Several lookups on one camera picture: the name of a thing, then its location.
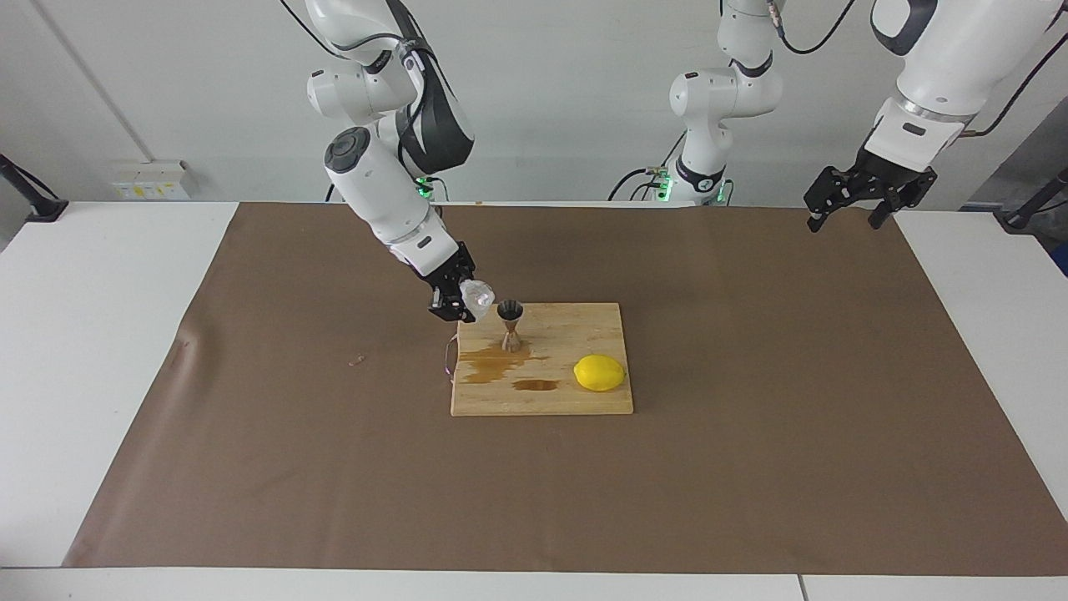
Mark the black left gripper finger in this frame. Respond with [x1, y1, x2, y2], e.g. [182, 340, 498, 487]
[869, 174, 937, 230]
[805, 165, 860, 232]

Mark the small clear glass cup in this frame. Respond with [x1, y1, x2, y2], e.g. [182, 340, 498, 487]
[459, 280, 496, 323]

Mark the steel double jigger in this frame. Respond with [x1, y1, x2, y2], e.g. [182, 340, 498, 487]
[496, 300, 525, 353]

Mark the wooden cutting board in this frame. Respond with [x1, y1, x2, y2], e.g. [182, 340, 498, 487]
[444, 302, 634, 417]

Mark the black clamp stand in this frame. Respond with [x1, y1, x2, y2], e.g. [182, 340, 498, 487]
[0, 154, 69, 222]
[997, 167, 1068, 233]

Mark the yellow lemon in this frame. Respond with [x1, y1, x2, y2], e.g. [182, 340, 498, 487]
[573, 354, 627, 392]

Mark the brown paper table mat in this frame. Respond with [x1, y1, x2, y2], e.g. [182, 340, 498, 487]
[63, 200, 1068, 577]

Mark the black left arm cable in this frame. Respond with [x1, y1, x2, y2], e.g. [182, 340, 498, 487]
[772, 0, 1068, 139]

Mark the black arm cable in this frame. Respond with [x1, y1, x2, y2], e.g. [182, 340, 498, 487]
[772, 0, 1068, 139]
[280, 0, 456, 180]

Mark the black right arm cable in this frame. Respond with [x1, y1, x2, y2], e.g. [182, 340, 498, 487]
[280, 0, 456, 180]

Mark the white wall socket box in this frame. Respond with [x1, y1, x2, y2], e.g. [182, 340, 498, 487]
[111, 160, 197, 201]

